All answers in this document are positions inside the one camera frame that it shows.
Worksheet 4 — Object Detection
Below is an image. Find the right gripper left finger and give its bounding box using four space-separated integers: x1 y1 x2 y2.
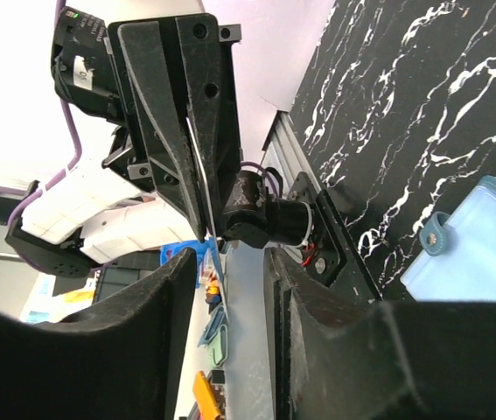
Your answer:
0 248 197 419

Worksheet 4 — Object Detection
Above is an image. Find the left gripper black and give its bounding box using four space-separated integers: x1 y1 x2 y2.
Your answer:
52 6 241 240

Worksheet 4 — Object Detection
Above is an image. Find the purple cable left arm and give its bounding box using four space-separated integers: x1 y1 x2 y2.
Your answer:
0 100 283 281

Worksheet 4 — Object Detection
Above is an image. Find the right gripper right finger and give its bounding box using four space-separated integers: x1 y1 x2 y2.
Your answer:
264 248 496 419

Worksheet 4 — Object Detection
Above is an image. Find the black VIP credit card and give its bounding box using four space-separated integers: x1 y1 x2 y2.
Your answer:
185 116 216 237

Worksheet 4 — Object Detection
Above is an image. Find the blue leather card holder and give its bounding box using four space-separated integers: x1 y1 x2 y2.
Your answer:
401 176 496 302

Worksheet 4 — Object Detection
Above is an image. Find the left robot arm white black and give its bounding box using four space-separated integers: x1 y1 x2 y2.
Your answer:
5 7 316 277

